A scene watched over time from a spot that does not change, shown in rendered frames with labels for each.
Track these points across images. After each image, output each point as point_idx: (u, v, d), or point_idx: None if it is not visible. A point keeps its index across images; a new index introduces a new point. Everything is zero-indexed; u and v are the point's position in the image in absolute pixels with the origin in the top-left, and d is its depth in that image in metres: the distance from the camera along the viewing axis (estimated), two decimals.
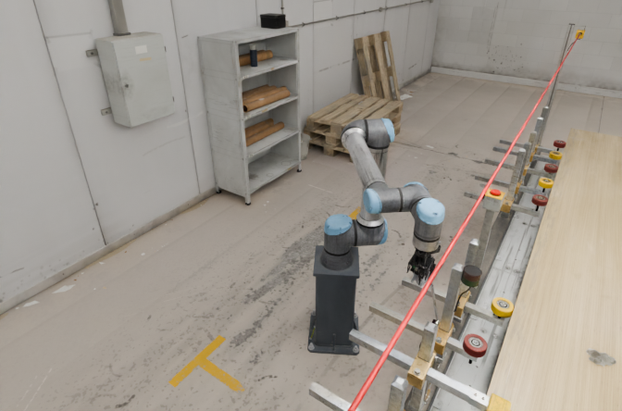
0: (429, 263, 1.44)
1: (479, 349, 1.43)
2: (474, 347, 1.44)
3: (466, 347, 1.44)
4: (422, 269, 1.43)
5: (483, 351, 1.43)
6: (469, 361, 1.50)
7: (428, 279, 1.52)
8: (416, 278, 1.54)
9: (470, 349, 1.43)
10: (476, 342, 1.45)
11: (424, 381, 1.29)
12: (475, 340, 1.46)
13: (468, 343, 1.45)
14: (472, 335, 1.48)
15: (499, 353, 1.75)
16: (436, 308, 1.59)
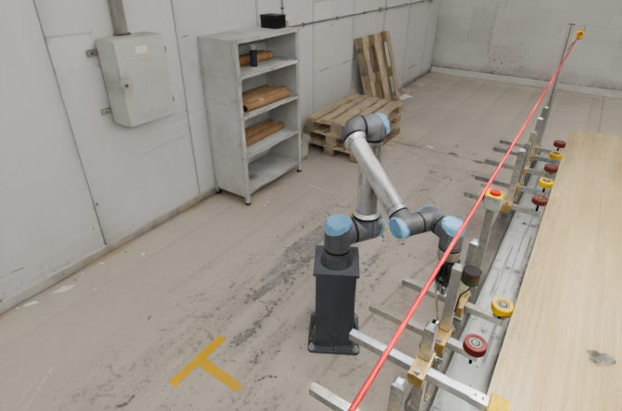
0: None
1: (479, 349, 1.43)
2: (474, 347, 1.44)
3: (466, 347, 1.44)
4: (446, 279, 1.65)
5: (483, 351, 1.43)
6: (469, 361, 1.50)
7: None
8: (439, 288, 1.75)
9: (470, 349, 1.43)
10: (476, 342, 1.45)
11: (424, 381, 1.29)
12: (475, 340, 1.46)
13: (468, 343, 1.45)
14: (472, 335, 1.48)
15: (499, 353, 1.75)
16: (438, 306, 1.60)
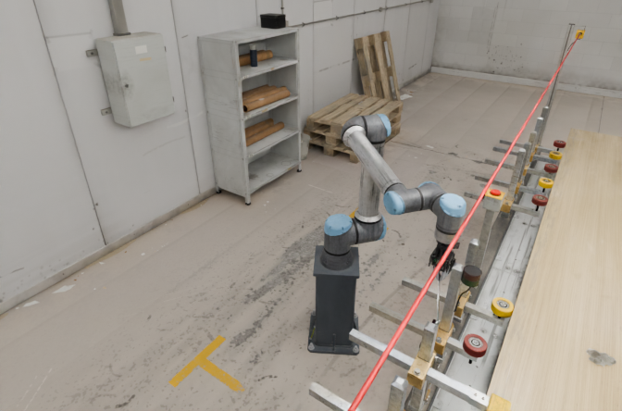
0: (450, 256, 1.52)
1: (479, 349, 1.43)
2: (474, 347, 1.44)
3: (466, 347, 1.44)
4: (443, 262, 1.51)
5: (483, 351, 1.43)
6: (469, 361, 1.50)
7: (447, 274, 1.59)
8: (436, 273, 1.61)
9: (470, 349, 1.43)
10: (476, 342, 1.45)
11: (424, 381, 1.29)
12: (475, 340, 1.46)
13: (468, 343, 1.45)
14: (472, 335, 1.48)
15: (499, 353, 1.75)
16: (439, 305, 1.62)
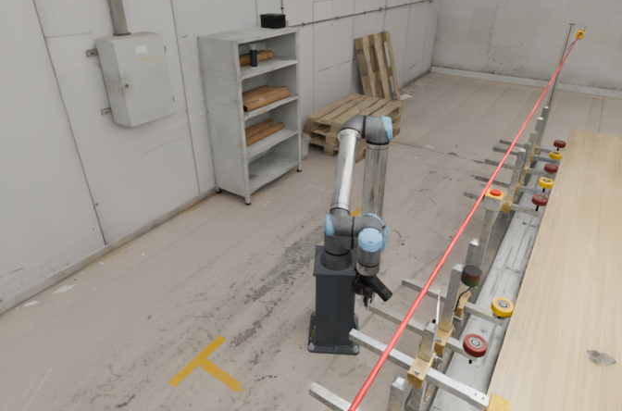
0: (359, 283, 1.64)
1: (479, 349, 1.43)
2: (474, 347, 1.44)
3: (466, 347, 1.44)
4: (354, 281, 1.66)
5: (483, 351, 1.43)
6: (469, 361, 1.50)
7: (364, 305, 1.67)
8: None
9: (470, 349, 1.43)
10: (476, 342, 1.45)
11: (424, 381, 1.29)
12: (475, 340, 1.46)
13: (468, 343, 1.45)
14: (472, 335, 1.48)
15: (499, 353, 1.75)
16: (439, 305, 1.63)
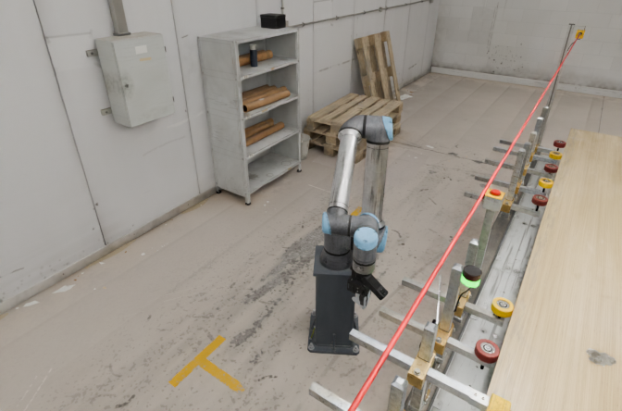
0: (355, 282, 1.64)
1: (491, 354, 1.41)
2: (486, 353, 1.41)
3: (478, 353, 1.42)
4: (350, 280, 1.67)
5: (496, 356, 1.41)
6: (481, 367, 1.48)
7: (360, 304, 1.68)
8: None
9: (482, 354, 1.41)
10: (488, 347, 1.43)
11: (424, 381, 1.29)
12: (487, 345, 1.44)
13: (480, 349, 1.43)
14: (484, 341, 1.46)
15: None
16: (439, 305, 1.63)
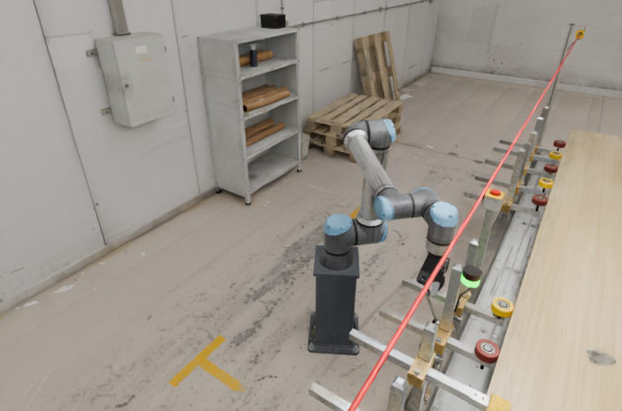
0: None
1: (491, 354, 1.41)
2: (486, 353, 1.41)
3: (478, 353, 1.42)
4: None
5: (496, 356, 1.41)
6: (481, 367, 1.48)
7: None
8: None
9: (482, 354, 1.41)
10: (488, 347, 1.43)
11: (424, 381, 1.29)
12: (487, 345, 1.44)
13: (480, 349, 1.43)
14: (484, 341, 1.46)
15: None
16: (434, 312, 1.58)
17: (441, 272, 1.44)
